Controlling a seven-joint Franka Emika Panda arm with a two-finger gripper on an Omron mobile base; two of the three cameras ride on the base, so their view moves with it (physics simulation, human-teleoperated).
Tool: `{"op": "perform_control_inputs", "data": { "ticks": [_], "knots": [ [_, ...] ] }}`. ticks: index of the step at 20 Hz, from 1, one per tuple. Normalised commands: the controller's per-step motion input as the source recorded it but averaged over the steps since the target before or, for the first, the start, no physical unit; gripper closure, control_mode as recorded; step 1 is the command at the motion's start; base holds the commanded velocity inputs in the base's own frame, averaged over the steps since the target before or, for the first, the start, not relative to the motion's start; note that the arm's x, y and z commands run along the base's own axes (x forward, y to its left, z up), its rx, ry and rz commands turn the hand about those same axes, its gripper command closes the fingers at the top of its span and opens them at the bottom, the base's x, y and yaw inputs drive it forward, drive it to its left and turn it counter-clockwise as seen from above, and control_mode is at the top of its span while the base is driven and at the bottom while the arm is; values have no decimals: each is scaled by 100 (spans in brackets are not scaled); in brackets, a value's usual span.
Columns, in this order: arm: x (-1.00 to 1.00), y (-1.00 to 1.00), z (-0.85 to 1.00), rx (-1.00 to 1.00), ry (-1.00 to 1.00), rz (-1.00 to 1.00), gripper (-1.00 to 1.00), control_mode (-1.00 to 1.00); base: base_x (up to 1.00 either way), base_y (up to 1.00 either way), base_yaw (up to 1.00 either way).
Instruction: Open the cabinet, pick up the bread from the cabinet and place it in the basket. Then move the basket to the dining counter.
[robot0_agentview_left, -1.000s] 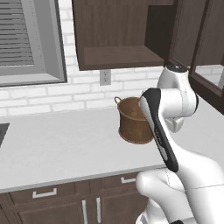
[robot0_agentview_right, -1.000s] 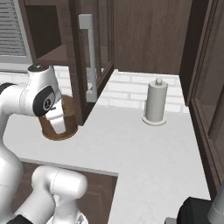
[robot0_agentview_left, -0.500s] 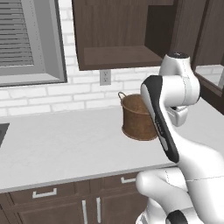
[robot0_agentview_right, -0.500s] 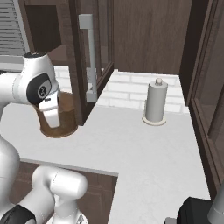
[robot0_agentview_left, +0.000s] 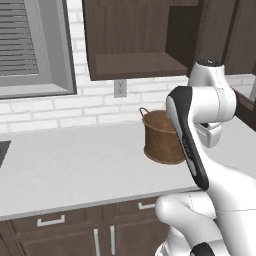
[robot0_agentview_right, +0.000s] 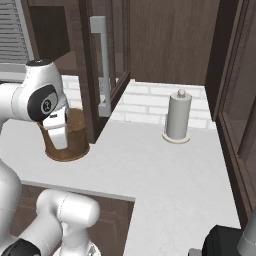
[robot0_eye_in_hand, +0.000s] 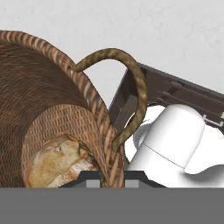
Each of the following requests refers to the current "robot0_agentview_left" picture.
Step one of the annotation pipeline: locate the silver cabinet door handle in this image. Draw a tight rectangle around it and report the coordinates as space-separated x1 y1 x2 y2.
109 225 117 256
93 228 101 256

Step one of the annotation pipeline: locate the grey window with blinds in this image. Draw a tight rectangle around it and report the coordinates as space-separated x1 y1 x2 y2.
0 0 78 100

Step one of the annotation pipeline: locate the dark wood wall cabinet door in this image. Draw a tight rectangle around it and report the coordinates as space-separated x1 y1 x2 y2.
222 0 256 76
194 0 240 68

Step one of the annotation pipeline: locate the silver drawer handle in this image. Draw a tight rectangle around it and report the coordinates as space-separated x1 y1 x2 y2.
36 214 66 228
137 201 157 211

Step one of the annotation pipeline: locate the grey wall outlet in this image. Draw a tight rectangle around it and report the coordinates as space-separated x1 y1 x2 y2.
113 79 128 99

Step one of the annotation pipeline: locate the dark wood open shelf cabinet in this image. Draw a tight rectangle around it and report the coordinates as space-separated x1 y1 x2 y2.
82 0 202 82

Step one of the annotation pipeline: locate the brown woven basket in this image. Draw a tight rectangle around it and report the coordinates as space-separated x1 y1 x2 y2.
138 106 186 165

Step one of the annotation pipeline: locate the dark sink basin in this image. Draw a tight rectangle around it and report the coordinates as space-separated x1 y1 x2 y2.
0 140 12 168

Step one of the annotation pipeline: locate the dark wood base cabinet door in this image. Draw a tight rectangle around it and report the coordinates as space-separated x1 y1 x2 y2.
19 227 104 256
105 217 172 256

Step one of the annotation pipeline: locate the dark wood drawer front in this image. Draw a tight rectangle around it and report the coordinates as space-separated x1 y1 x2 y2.
9 205 104 235
102 196 162 222

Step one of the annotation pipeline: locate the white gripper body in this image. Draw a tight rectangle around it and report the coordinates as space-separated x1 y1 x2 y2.
198 127 223 148

